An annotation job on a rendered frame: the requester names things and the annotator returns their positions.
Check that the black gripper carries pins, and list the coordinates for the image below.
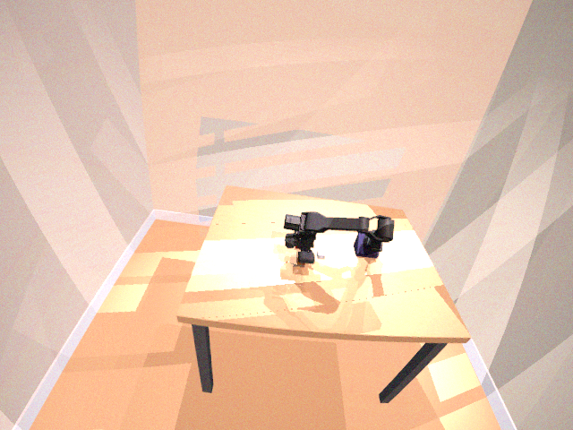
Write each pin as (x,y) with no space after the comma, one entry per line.
(306,255)

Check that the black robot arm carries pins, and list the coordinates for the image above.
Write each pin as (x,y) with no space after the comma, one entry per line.
(310,223)

